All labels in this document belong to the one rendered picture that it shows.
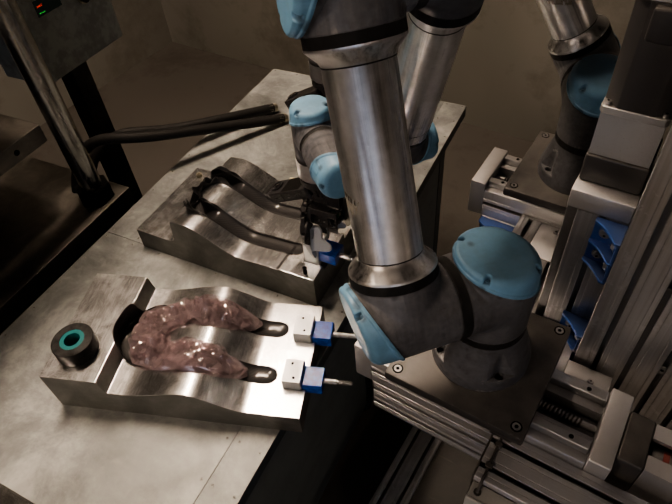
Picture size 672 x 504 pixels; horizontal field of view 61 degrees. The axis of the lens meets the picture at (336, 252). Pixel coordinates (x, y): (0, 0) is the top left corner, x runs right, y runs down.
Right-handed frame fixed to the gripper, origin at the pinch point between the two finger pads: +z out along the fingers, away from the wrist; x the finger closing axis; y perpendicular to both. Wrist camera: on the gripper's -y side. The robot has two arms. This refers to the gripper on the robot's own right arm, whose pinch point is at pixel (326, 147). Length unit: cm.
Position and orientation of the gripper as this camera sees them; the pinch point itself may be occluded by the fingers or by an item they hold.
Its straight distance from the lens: 147.0
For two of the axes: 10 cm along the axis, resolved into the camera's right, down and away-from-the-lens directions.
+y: 9.0, 2.8, -3.5
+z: 0.7, 6.8, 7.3
